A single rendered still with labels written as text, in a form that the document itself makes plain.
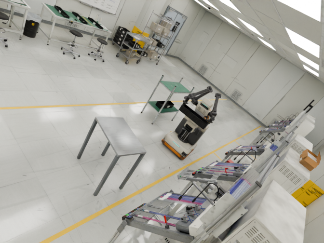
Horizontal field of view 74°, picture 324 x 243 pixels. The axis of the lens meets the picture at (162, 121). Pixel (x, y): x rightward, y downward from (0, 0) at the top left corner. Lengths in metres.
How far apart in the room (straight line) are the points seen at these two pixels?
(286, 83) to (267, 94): 0.95
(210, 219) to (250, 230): 0.26
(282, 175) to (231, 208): 1.51
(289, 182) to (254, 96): 9.18
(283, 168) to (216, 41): 10.52
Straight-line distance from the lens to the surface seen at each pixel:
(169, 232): 1.94
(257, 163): 2.95
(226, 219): 1.61
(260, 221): 1.56
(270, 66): 11.84
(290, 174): 2.94
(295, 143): 4.34
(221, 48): 12.66
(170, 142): 4.61
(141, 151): 2.84
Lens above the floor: 2.46
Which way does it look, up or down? 26 degrees down
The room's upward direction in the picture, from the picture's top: 33 degrees clockwise
